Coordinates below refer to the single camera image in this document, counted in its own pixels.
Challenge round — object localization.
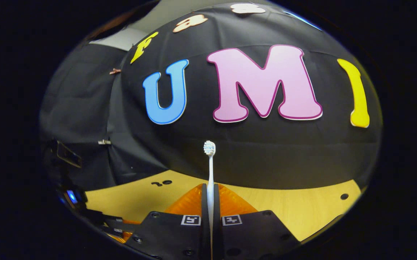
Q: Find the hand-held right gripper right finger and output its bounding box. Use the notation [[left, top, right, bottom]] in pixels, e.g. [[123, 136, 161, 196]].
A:
[[213, 183, 302, 260]]

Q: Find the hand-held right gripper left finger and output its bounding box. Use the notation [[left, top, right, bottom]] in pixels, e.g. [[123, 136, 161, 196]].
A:
[[125, 183, 210, 260]]

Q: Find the black backdrop cloth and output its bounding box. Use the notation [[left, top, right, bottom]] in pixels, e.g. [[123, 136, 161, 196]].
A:
[[39, 2, 382, 192]]

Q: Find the white toothbrush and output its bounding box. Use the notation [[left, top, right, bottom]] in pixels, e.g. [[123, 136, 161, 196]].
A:
[[203, 140, 216, 260]]

